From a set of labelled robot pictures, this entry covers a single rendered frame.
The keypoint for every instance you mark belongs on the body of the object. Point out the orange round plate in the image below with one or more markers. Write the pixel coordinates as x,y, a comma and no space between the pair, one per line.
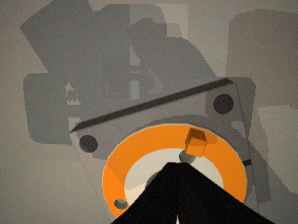
147,150

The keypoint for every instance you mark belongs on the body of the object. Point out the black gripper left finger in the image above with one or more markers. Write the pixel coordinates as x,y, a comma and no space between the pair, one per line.
158,204

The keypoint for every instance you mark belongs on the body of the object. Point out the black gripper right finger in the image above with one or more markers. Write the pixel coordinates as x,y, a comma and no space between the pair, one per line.
203,202

